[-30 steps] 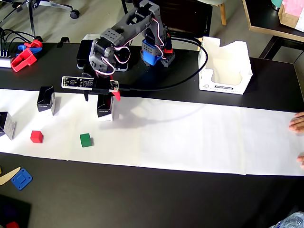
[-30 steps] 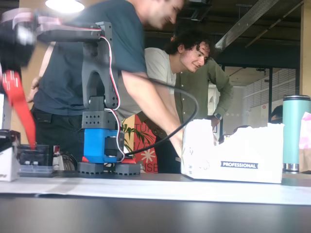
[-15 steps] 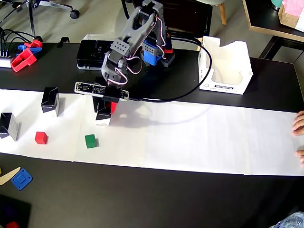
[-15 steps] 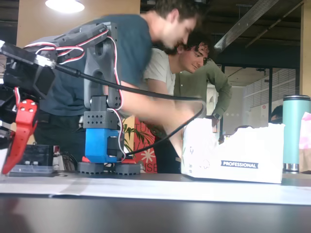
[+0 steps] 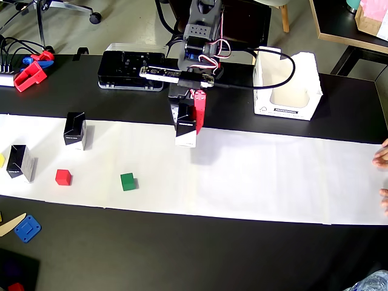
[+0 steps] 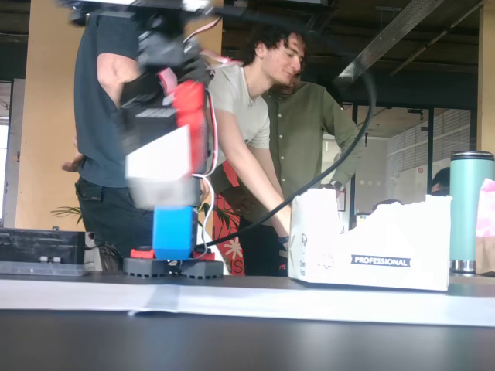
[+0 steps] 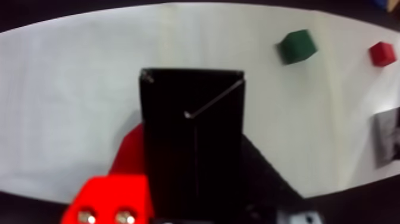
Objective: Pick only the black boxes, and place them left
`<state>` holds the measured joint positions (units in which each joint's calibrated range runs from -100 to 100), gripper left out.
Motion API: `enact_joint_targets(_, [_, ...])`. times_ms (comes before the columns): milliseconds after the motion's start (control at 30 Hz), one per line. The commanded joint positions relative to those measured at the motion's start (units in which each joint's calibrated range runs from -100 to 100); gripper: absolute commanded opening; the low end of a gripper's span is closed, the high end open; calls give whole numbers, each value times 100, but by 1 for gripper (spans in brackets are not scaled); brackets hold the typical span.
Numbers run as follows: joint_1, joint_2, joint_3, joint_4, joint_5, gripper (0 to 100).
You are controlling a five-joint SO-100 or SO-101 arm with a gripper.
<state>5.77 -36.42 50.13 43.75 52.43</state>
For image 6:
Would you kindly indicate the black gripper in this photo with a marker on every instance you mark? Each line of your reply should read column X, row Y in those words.
column 192, row 101

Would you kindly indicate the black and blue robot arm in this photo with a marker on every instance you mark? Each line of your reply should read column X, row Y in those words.
column 174, row 232

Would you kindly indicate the man in dark teal t-shirt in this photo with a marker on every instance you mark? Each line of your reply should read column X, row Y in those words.
column 93, row 116

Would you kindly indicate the man in white t-shirt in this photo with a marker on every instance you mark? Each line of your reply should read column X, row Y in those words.
column 239, row 104

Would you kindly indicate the green potted plant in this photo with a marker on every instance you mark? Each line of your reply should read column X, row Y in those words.
column 67, row 212

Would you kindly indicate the man in olive shirt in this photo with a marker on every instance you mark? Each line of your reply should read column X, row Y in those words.
column 301, row 135

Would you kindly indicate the orange banner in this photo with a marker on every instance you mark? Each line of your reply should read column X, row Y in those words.
column 232, row 251

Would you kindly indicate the black case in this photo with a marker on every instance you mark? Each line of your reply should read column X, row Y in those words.
column 35, row 241

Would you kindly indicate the clear plastic tray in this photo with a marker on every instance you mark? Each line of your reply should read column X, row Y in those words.
column 38, row 268

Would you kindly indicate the white paper sheet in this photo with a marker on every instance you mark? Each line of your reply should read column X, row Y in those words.
column 270, row 301

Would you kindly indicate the grey metal ceiling beam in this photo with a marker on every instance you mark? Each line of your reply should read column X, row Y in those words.
column 386, row 38

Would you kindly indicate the white cardboard box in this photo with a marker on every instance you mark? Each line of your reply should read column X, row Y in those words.
column 386, row 239

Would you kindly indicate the seated person with dark hair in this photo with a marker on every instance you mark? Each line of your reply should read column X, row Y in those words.
column 441, row 179

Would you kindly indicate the teal thermos bottle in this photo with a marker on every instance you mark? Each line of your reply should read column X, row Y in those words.
column 468, row 201

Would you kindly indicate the pink bag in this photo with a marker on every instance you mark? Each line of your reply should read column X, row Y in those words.
column 486, row 208

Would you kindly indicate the brown paper bag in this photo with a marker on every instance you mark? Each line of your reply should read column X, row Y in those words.
column 485, row 255

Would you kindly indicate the wrist camera on white bar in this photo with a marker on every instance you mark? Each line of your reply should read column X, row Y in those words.
column 116, row 3

